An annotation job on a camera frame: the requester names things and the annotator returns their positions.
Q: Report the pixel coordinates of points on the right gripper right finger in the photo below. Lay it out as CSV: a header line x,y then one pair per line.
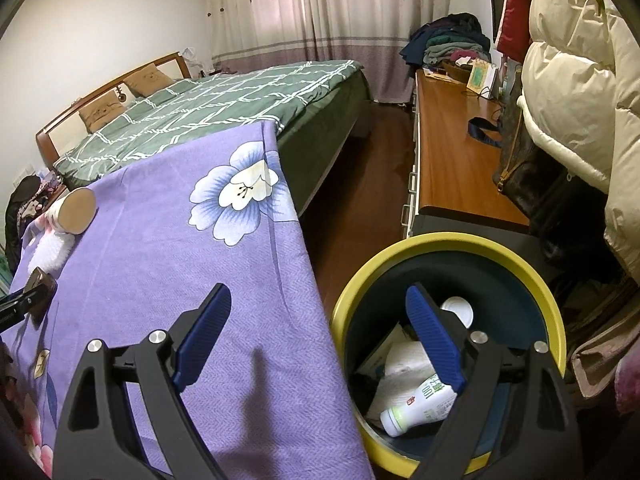
x,y
538,435

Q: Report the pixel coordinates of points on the beige cloth bag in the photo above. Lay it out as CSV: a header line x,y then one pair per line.
x,y
594,362

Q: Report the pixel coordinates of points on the green white box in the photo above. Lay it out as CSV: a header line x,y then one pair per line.
x,y
482,78

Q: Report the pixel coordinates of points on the yellow rimmed trash bin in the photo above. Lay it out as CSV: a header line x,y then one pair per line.
x,y
511,302

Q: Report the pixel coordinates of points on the brown pillow left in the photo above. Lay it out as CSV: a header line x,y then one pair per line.
x,y
101,111

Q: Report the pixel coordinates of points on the purple floral tablecloth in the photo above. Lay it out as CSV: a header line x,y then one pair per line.
x,y
271,402

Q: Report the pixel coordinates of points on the pink striped curtain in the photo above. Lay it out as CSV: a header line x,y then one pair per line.
x,y
253,34

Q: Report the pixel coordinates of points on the dark clothes on nightstand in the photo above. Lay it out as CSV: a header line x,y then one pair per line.
x,y
32,196

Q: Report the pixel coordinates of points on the white folded tissue pack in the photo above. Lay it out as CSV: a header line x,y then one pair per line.
x,y
52,252

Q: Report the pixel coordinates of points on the brown pillow right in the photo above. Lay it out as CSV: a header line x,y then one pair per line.
x,y
148,80

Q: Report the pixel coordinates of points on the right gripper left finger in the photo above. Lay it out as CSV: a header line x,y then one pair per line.
x,y
97,435

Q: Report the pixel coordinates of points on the cream puffer jacket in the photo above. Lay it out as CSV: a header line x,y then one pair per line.
x,y
580,102

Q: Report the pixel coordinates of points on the pile of folded clothes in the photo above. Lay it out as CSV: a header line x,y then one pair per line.
x,y
432,42

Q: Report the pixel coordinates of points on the brown plastic food container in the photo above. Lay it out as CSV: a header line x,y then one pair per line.
x,y
39,290

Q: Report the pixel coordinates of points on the white round lid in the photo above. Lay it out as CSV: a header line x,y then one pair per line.
x,y
460,307

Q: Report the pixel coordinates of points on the white plastic bottle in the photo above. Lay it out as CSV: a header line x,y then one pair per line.
x,y
430,403

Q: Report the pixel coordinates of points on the green plaid bed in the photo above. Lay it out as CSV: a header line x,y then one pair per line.
x,y
314,107

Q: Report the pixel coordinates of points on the brown pillow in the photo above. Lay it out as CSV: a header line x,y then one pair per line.
x,y
148,80
101,111

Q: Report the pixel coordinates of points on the brown patterned handbag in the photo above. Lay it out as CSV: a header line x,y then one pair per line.
x,y
538,185

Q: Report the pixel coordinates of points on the red garment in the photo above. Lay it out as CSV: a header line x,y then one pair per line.
x,y
513,37

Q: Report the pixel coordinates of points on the floral paper cup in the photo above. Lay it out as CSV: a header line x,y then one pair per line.
x,y
71,214

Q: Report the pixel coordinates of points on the wooden headboard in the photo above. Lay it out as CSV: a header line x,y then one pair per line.
x,y
67,129

